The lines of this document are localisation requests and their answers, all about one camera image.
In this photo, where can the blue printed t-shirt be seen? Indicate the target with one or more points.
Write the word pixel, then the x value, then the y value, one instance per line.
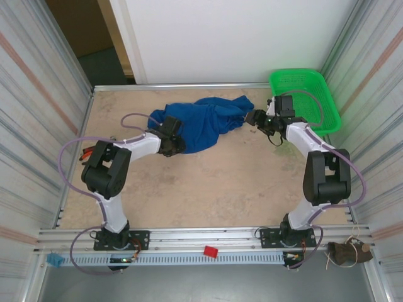
pixel 204 126

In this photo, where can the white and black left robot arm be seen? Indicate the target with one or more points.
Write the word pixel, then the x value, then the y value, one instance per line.
pixel 115 214

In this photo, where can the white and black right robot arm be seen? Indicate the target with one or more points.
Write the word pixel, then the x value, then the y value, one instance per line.
pixel 296 135

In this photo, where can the green plastic basket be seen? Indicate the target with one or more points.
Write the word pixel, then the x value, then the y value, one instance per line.
pixel 302 78

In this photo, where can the small red block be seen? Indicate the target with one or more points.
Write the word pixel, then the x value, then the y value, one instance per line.
pixel 211 251

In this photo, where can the brown cardboard box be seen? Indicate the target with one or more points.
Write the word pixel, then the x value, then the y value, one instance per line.
pixel 82 28

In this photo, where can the thin aluminium table edge rail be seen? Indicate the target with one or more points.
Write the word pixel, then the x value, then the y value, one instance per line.
pixel 189 86

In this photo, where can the wide aluminium mounting rail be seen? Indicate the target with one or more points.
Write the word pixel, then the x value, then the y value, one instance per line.
pixel 189 234

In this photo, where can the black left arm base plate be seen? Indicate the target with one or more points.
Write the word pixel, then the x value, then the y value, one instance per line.
pixel 141 240

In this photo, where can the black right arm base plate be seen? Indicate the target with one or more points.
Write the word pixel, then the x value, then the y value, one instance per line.
pixel 267 240

